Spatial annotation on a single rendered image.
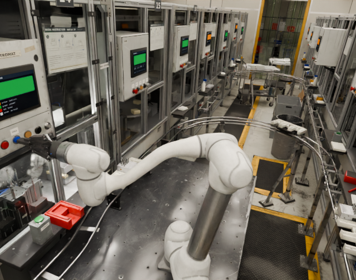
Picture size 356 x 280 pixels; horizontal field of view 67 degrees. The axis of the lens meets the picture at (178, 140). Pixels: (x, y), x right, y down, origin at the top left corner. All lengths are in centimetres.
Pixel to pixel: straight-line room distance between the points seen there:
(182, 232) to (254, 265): 131
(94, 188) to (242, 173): 60
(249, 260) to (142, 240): 120
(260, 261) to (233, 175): 178
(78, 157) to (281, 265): 211
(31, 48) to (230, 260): 151
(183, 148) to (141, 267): 79
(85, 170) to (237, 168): 58
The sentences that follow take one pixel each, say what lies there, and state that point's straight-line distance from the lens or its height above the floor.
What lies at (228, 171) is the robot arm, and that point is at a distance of 100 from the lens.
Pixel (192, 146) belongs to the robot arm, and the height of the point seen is 146.
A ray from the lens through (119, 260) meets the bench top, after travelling 170.
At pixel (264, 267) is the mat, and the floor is 1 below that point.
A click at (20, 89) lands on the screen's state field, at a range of 134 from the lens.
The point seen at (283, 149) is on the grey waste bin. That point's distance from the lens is 435.
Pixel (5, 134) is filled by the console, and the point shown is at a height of 146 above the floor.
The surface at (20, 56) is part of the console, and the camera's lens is 137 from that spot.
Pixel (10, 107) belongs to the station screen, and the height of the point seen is 158.
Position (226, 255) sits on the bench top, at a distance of 176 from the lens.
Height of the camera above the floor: 198
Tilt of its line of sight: 26 degrees down
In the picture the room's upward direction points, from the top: 3 degrees clockwise
